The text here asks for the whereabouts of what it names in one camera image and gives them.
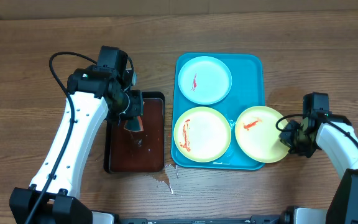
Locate teal and red sponge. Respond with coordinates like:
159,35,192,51
124,116,144,133

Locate yellow plate with small smear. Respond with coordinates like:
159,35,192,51
234,106,289,163

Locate yellow plate with long smear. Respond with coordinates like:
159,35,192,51
173,106,231,163

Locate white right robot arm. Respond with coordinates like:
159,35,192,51
278,114,358,223

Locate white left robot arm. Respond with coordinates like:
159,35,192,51
9,68,143,223

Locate black wash basin tray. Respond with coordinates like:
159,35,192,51
104,91,165,174

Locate teal plastic tray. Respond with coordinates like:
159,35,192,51
171,53,265,170

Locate light blue plate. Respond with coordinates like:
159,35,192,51
178,56,232,105

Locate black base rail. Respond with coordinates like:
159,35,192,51
85,205,332,224

